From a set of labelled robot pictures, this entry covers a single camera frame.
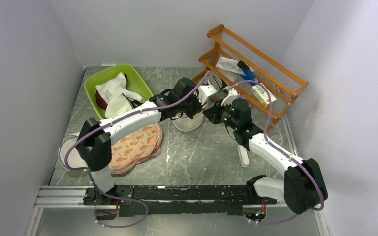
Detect white packet on rack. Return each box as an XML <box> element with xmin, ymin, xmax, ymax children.
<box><xmin>216</xmin><ymin>56</ymin><xmax>245</xmax><ymax>75</ymax></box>

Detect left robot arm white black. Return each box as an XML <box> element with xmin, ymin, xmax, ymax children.
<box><xmin>66</xmin><ymin>78</ymin><xmax>216</xmax><ymax>205</ymax></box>

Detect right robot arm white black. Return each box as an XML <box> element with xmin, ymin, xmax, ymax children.
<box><xmin>203</xmin><ymin>99</ymin><xmax>328</xmax><ymax>215</ymax></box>

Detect white black items under rack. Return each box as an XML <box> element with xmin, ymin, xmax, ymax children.
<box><xmin>208</xmin><ymin>75</ymin><xmax>228</xmax><ymax>99</ymax></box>

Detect aluminium rail frame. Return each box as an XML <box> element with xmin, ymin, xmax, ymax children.
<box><xmin>24</xmin><ymin>185</ymin><xmax>331</xmax><ymax>236</ymax></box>

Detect floral peach placemat stack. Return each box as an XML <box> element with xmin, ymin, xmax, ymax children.
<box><xmin>109</xmin><ymin>124</ymin><xmax>163</xmax><ymax>175</ymax></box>

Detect white plastic bar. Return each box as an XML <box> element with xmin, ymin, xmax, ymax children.
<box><xmin>237</xmin><ymin>145</ymin><xmax>250</xmax><ymax>168</ymax></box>

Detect orange wooden rack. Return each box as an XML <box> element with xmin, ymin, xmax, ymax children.
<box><xmin>199</xmin><ymin>24</ymin><xmax>309</xmax><ymax>129</ymax></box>

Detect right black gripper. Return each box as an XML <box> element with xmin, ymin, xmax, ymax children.
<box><xmin>204</xmin><ymin>99</ymin><xmax>239</xmax><ymax>130</ymax></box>

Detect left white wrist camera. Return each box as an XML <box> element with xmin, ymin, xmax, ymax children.
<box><xmin>197</xmin><ymin>85</ymin><xmax>217</xmax><ymax>106</ymax></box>

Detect green plastic basin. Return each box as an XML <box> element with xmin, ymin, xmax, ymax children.
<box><xmin>83</xmin><ymin>64</ymin><xmax>154</xmax><ymax>119</ymax></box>

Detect white cloth in basin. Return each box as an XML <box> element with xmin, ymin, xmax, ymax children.
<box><xmin>95</xmin><ymin>72</ymin><xmax>145</xmax><ymax>118</ymax></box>

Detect blue handled tool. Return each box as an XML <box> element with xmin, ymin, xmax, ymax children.
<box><xmin>237</xmin><ymin>60</ymin><xmax>258</xmax><ymax>86</ymax></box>

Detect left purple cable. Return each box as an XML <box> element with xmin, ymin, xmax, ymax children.
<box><xmin>64</xmin><ymin>70</ymin><xmax>211</xmax><ymax>229</ymax></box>

